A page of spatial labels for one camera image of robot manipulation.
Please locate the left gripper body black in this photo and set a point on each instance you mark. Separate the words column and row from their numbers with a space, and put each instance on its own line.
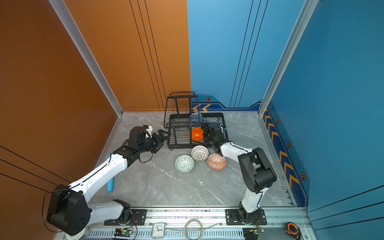
column 158, row 142

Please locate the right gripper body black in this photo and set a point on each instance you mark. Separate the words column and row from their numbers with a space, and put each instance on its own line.
column 207, row 134

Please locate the orange plastic bowl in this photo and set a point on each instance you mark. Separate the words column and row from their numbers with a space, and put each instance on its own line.
column 196, row 134

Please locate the blue geometric pattern bowl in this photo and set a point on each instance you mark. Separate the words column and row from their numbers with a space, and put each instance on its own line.
column 196, row 119

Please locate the white lattice bowl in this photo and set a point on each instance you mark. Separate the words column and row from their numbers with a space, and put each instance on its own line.
column 199, row 153

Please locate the black wire dish rack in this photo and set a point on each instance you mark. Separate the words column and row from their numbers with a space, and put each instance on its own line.
column 189, row 126

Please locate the green patterned bowl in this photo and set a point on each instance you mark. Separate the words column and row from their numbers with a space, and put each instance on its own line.
column 184, row 164

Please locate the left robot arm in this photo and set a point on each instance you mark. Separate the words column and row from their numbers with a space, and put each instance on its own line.
column 69, row 209

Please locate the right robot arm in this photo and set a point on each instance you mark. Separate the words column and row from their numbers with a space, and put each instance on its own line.
column 257, row 172

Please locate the red patterned bowl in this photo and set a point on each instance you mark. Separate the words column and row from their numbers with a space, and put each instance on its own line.
column 216, row 162

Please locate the light blue cylinder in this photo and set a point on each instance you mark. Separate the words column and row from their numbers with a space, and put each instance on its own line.
column 110, row 185

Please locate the small white clock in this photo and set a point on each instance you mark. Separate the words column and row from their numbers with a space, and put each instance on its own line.
column 159, row 230

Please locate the left green circuit board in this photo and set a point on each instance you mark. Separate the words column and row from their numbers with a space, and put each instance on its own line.
column 123, row 233

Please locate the right circuit board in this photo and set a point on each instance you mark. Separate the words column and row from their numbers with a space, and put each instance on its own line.
column 258, row 230

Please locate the orange black tape measure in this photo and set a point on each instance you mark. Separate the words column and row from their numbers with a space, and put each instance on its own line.
column 293, row 230

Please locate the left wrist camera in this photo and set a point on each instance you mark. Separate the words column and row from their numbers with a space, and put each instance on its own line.
column 149, row 129

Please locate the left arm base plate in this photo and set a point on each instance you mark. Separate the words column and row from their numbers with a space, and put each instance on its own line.
column 137, row 218

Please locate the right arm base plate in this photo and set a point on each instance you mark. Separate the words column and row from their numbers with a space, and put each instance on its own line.
column 232, row 216

